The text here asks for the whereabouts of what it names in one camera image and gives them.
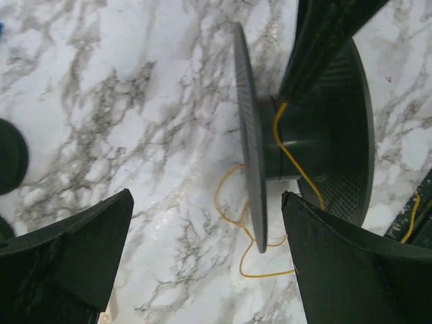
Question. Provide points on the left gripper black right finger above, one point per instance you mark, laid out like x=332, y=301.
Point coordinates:
x=347, y=274

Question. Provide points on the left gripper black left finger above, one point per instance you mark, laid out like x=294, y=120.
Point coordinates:
x=65, y=272

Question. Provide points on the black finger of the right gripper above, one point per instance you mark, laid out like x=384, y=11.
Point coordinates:
x=322, y=28

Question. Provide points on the black cable spool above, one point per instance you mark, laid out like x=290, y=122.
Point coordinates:
x=325, y=142

